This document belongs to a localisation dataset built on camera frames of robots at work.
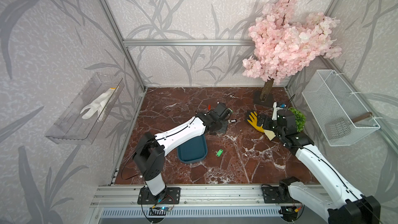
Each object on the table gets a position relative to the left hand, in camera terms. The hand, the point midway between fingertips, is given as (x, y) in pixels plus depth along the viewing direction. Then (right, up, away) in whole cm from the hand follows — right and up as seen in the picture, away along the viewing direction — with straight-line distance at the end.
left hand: (224, 126), depth 83 cm
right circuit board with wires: (+31, -40, -10) cm, 51 cm away
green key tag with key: (-2, -16, +4) cm, 17 cm away
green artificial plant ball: (+43, +3, +3) cm, 44 cm away
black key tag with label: (+8, 0, +19) cm, 20 cm away
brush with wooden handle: (+53, +2, -12) cm, 55 cm away
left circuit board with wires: (-32, -38, -11) cm, 51 cm away
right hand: (+21, +6, -2) cm, 22 cm away
